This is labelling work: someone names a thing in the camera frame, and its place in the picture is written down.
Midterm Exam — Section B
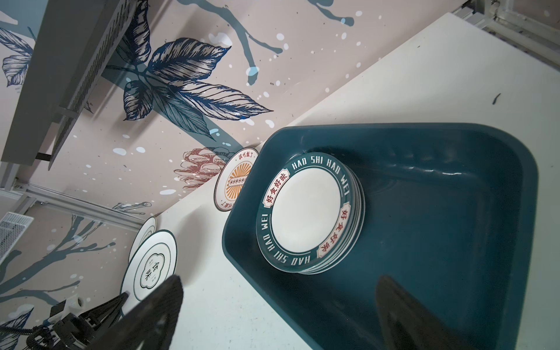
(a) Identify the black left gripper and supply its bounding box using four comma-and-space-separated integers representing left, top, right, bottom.
50, 293, 129, 350

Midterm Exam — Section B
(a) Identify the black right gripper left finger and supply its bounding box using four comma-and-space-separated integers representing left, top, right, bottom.
88, 275, 183, 350

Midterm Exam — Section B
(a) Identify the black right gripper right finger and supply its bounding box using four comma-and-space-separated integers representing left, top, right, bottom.
376, 275, 474, 349

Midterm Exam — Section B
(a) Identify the white clover plate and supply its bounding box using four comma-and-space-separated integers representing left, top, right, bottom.
120, 230, 178, 316
128, 217, 157, 262

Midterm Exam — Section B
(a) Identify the sunburst plate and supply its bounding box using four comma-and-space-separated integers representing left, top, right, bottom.
300, 165, 365, 275
214, 147, 259, 212

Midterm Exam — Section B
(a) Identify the dark teal plastic bin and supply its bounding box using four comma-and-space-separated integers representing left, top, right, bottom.
223, 123, 538, 349

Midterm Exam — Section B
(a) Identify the small green rim plate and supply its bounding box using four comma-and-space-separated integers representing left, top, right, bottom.
256, 153, 355, 274

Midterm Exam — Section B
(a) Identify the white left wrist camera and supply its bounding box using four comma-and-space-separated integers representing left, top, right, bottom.
48, 295, 84, 324

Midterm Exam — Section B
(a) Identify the aluminium horizontal frame bar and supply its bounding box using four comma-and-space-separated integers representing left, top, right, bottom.
1, 182, 144, 231

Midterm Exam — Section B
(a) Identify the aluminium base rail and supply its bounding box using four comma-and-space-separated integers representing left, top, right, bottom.
453, 0, 559, 71

